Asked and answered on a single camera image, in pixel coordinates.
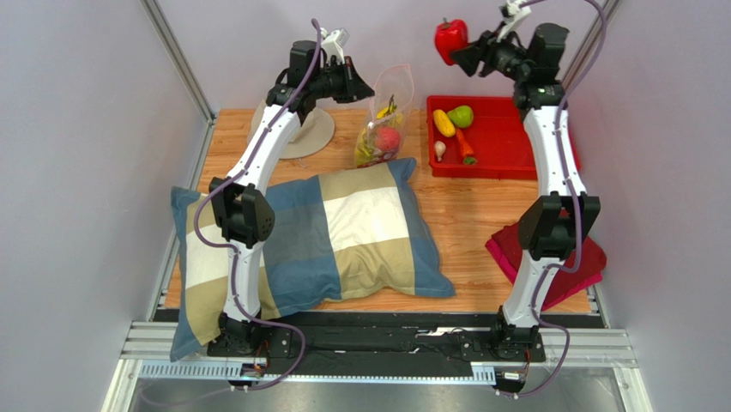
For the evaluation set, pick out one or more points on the folded red cloth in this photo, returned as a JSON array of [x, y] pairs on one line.
[[506, 251]]

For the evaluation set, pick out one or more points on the yellow banana bunch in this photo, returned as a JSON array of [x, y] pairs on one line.
[[365, 152]]

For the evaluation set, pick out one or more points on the aluminium frame rail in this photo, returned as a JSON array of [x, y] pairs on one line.
[[594, 370]]

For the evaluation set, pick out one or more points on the clear zip top bag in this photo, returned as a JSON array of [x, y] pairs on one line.
[[396, 80]]

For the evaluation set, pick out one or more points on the green pear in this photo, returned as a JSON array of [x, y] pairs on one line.
[[461, 117]]

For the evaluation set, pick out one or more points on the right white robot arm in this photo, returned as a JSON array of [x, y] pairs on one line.
[[552, 230]]

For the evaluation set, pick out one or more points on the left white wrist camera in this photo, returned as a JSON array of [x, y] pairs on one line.
[[332, 45]]

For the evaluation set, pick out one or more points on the garlic bulb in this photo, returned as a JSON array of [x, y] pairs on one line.
[[439, 149]]

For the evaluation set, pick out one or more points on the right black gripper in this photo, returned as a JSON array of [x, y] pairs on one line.
[[480, 48]]

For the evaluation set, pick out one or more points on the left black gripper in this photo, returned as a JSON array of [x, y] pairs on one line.
[[354, 87]]

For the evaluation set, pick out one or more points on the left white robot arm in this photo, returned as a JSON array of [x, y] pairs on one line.
[[317, 70]]

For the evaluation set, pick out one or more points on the orange carrot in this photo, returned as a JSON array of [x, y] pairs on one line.
[[465, 149]]

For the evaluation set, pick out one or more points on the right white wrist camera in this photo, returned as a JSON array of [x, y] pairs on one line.
[[513, 12]]

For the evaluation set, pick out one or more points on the red plastic tray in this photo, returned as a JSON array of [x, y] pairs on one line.
[[497, 136]]

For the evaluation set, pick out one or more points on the plaid pillow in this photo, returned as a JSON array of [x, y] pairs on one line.
[[337, 236]]

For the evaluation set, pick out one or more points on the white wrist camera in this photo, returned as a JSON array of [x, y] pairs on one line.
[[332, 45], [513, 12]]

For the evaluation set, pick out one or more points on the yellow corn cob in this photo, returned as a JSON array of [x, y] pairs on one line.
[[443, 123]]

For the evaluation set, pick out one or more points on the beige bucket hat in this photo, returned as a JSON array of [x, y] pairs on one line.
[[314, 134]]

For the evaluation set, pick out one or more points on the brown longan cluster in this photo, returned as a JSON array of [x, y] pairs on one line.
[[389, 109]]

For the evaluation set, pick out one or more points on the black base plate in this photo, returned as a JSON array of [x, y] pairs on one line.
[[374, 344]]

